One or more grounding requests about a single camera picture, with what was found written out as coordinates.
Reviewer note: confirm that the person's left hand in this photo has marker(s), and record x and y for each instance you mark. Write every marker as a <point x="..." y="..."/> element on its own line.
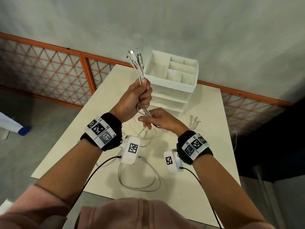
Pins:
<point x="129" y="100"/>

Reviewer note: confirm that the person's right hand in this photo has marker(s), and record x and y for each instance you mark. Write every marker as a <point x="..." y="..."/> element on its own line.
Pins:
<point x="166" y="121"/>

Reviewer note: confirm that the person's left fingers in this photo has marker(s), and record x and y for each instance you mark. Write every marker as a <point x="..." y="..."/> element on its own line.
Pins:
<point x="146" y="92"/>

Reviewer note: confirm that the person's right fingers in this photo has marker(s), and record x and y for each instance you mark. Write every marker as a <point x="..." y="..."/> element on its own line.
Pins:
<point x="145" y="119"/>

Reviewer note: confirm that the person's right forearm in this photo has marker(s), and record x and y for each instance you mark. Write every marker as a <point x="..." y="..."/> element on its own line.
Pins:
<point x="226" y="188"/>

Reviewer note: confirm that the person's left forearm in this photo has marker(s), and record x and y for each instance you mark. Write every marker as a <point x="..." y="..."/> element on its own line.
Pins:
<point x="66" y="174"/>

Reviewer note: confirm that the white desktop drawer organizer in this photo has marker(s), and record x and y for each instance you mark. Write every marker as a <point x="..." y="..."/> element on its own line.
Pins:
<point x="171" y="78"/>

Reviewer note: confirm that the black wristband with marker tags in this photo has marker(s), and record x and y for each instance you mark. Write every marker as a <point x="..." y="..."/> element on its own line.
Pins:
<point x="102" y="131"/>
<point x="194" y="146"/>

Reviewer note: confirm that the orange mesh fence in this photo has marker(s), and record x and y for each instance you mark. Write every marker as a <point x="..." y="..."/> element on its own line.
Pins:
<point x="59" y="69"/>

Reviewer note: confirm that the pink sweater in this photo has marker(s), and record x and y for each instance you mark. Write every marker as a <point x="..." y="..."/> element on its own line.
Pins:
<point x="124" y="214"/>

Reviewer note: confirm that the white and blue roll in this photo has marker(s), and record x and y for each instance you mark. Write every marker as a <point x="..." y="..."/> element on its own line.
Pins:
<point x="14" y="125"/>

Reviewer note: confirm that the white wrist camera with marker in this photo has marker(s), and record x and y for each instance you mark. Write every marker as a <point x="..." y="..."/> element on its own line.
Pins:
<point x="172" y="162"/>
<point x="130" y="150"/>

